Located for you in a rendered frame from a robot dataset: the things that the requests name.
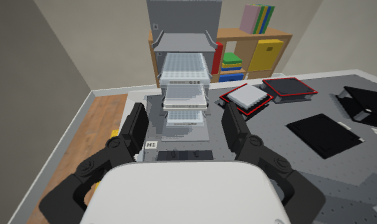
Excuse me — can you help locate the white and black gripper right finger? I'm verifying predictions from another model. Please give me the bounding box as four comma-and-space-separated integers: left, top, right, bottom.
221, 102, 326, 224

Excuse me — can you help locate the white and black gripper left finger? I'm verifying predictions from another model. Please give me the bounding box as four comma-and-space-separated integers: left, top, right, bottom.
39, 102, 149, 224

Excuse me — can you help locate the grey plate hotel rack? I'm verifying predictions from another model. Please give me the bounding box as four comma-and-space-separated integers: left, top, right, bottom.
146, 0, 222, 142

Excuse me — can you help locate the grey speckled base plate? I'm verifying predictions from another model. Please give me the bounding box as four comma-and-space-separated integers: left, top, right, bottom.
143, 74, 377, 224

